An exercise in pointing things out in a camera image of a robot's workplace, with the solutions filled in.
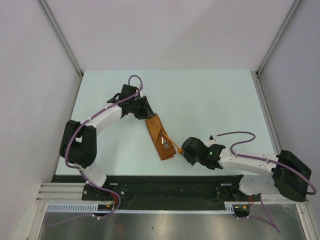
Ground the white slotted cable duct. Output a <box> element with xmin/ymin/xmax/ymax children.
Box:
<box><xmin>45</xmin><ymin>202</ymin><xmax>235</xmax><ymax>215</ymax></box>

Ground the aluminium corner post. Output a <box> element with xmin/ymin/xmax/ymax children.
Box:
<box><xmin>36</xmin><ymin>0</ymin><xmax>84</xmax><ymax>79</ymax></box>
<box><xmin>255</xmin><ymin>0</ymin><xmax>304</xmax><ymax>78</ymax></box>

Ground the aluminium front frame rail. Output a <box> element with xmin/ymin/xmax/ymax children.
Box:
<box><xmin>36</xmin><ymin>182</ymin><xmax>301</xmax><ymax>204</ymax></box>

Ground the left aluminium corner post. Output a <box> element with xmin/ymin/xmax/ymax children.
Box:
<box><xmin>36</xmin><ymin>0</ymin><xmax>84</xmax><ymax>79</ymax></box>

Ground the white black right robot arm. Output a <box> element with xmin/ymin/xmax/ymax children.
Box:
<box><xmin>180</xmin><ymin>137</ymin><xmax>316</xmax><ymax>202</ymax></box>

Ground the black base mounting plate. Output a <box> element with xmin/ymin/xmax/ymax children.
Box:
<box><xmin>51</xmin><ymin>174</ymin><xmax>266</xmax><ymax>219</ymax></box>

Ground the silver metal fork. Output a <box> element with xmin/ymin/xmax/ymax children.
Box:
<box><xmin>160</xmin><ymin>132</ymin><xmax>170</xmax><ymax>150</ymax></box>

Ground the right aluminium corner post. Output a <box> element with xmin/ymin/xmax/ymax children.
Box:
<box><xmin>255</xmin><ymin>0</ymin><xmax>304</xmax><ymax>78</ymax></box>

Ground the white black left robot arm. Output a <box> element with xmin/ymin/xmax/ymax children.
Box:
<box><xmin>59</xmin><ymin>84</ymin><xmax>155</xmax><ymax>200</ymax></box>

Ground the right aluminium side rail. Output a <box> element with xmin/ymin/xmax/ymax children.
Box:
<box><xmin>250</xmin><ymin>71</ymin><xmax>282</xmax><ymax>154</ymax></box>

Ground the orange-brown cloth napkin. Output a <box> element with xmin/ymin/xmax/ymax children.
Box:
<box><xmin>145</xmin><ymin>113</ymin><xmax>177</xmax><ymax>161</ymax></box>

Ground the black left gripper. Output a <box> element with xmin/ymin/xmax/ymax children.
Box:
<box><xmin>129</xmin><ymin>96</ymin><xmax>155</xmax><ymax>120</ymax></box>

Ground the orange plastic spoon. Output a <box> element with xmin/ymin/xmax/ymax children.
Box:
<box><xmin>162</xmin><ymin>131</ymin><xmax>183</xmax><ymax>155</ymax></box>

